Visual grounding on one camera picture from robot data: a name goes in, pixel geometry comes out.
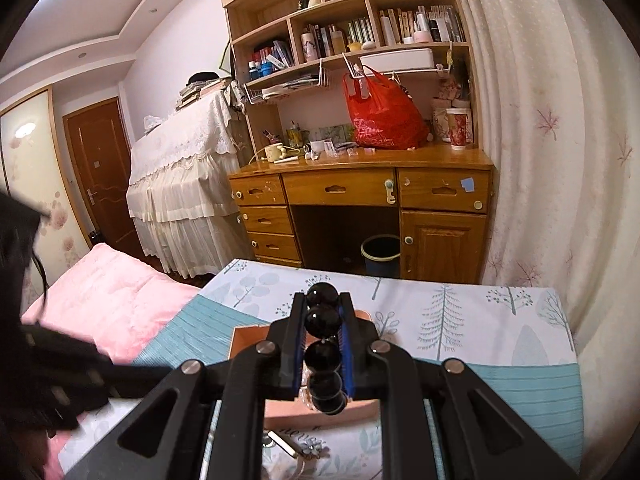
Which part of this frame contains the dark waste bin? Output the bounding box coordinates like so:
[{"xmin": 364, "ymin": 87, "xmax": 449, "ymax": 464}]
[{"xmin": 360, "ymin": 234, "xmax": 400, "ymax": 278}]

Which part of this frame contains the cream floral curtain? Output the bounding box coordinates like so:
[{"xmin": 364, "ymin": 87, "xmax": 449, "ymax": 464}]
[{"xmin": 458, "ymin": 0, "xmax": 639, "ymax": 479}]

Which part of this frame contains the red white cup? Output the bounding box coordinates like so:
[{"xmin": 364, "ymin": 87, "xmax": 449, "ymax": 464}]
[{"xmin": 446, "ymin": 107, "xmax": 473, "ymax": 151}]

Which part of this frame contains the white storage box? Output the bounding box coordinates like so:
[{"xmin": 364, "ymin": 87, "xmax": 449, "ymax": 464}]
[{"xmin": 360, "ymin": 48, "xmax": 436, "ymax": 73}]

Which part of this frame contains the patterned blue white tablecloth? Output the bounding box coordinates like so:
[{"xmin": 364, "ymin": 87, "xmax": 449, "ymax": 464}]
[{"xmin": 56, "ymin": 258, "xmax": 586, "ymax": 480}]

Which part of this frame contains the brown wooden door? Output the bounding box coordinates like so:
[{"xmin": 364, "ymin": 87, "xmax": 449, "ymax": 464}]
[{"xmin": 63, "ymin": 98, "xmax": 143, "ymax": 258}]

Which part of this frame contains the red plastic bag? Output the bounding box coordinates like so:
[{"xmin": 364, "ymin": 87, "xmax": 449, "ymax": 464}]
[{"xmin": 342, "ymin": 70, "xmax": 430, "ymax": 150}]

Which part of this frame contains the pink jewelry tray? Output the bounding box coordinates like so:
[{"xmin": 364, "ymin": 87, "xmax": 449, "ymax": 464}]
[{"xmin": 229, "ymin": 306, "xmax": 378, "ymax": 429}]

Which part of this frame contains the white mug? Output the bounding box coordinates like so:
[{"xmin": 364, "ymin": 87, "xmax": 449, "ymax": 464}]
[{"xmin": 264, "ymin": 142, "xmax": 286, "ymax": 162}]

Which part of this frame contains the floral wardrobe door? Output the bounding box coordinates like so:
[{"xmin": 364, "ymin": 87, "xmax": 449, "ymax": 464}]
[{"xmin": 1, "ymin": 89, "xmax": 90, "ymax": 311}]

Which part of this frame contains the white lace cover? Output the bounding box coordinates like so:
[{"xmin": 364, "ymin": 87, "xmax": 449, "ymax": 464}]
[{"xmin": 126, "ymin": 87, "xmax": 253, "ymax": 278}]

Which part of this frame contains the wooden bookshelf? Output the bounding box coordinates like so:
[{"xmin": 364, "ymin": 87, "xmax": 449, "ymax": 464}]
[{"xmin": 221, "ymin": 0, "xmax": 474, "ymax": 156}]

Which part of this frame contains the wooden desk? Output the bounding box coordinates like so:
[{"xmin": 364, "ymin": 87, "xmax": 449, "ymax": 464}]
[{"xmin": 230, "ymin": 144, "xmax": 494, "ymax": 284}]

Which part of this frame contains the black bead bracelet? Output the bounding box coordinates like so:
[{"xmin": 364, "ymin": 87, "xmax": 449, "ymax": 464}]
[{"xmin": 301, "ymin": 282, "xmax": 350, "ymax": 416}]

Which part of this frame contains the pink quilt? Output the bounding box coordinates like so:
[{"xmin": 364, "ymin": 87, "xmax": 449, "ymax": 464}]
[{"xmin": 19, "ymin": 242, "xmax": 202, "ymax": 480}]

